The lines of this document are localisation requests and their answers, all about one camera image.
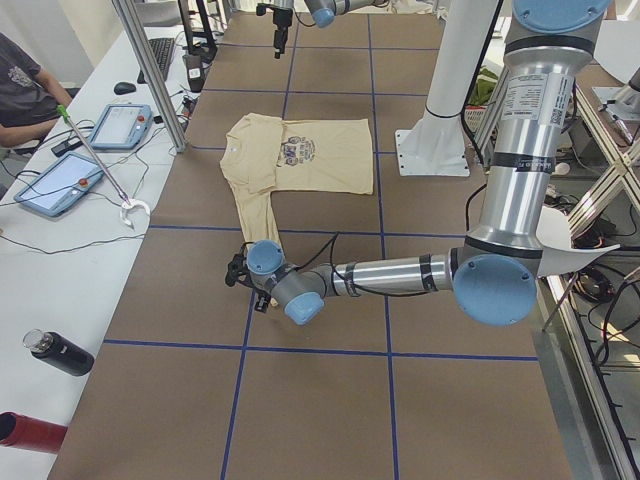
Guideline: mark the black keyboard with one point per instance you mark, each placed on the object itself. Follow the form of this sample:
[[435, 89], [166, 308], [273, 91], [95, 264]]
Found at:
[[163, 51]]

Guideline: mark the red cylinder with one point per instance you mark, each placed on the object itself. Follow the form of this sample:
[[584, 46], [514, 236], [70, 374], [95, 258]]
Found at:
[[23, 432]]

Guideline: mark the teach pendant tablet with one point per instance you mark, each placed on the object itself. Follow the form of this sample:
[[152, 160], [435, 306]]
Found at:
[[121, 127], [59, 187]]

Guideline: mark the far teach pendant tablet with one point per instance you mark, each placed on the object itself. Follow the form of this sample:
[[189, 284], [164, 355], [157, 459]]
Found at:
[[121, 127]]

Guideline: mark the black drink bottle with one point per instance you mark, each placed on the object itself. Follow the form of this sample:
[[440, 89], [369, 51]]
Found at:
[[59, 352]]

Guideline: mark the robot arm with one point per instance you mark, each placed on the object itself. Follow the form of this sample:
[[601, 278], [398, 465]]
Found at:
[[405, 216], [323, 13]]

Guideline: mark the grabber stick green handle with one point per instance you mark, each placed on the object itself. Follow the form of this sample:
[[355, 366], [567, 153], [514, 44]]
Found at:
[[128, 203]]

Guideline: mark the person in grey shirt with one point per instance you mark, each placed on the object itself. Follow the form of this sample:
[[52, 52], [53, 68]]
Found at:
[[30, 96]]

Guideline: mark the white chair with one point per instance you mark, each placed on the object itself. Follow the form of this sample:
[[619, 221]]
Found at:
[[558, 254]]

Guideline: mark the black computer mouse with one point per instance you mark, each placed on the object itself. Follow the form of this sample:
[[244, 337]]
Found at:
[[123, 88]]

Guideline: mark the black monitor stand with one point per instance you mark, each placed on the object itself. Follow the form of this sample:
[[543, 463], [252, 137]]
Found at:
[[199, 41]]

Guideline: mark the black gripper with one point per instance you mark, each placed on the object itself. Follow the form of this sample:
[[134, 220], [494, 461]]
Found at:
[[261, 301], [278, 21]]

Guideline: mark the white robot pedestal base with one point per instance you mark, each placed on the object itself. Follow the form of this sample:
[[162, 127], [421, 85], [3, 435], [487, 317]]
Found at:
[[435, 145]]

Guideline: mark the near teach pendant tablet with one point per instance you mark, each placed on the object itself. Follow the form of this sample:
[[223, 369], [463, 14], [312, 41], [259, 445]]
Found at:
[[59, 187]]

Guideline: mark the aluminium frame post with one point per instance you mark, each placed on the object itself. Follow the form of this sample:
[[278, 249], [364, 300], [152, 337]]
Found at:
[[134, 29]]

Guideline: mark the beige long-sleeve printed shirt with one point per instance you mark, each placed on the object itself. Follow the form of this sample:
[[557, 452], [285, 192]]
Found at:
[[265, 154]]

